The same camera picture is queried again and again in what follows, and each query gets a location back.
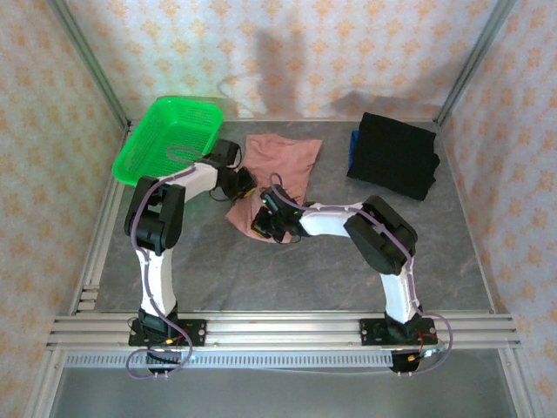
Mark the pink t-shirt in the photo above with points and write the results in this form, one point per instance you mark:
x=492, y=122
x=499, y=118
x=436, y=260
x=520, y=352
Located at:
x=283, y=161

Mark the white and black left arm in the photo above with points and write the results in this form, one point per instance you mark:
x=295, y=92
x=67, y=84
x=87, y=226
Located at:
x=156, y=226

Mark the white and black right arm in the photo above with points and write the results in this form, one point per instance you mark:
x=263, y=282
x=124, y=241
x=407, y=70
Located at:
x=387, y=244

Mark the green plastic basket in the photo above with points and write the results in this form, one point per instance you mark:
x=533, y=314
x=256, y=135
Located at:
x=167, y=139

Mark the folded blue t-shirt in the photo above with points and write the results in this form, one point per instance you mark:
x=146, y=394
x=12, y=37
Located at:
x=353, y=148

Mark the folded black t-shirt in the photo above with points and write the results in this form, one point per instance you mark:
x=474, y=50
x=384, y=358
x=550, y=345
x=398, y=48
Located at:
x=396, y=157

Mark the aluminium frame rail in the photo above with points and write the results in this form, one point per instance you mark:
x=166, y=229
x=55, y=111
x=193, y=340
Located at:
x=283, y=332

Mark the aluminium side rail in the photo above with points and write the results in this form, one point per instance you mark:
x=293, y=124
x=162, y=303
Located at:
x=98, y=244

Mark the aluminium frame post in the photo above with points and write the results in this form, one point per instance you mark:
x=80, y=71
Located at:
x=91, y=65
x=474, y=65

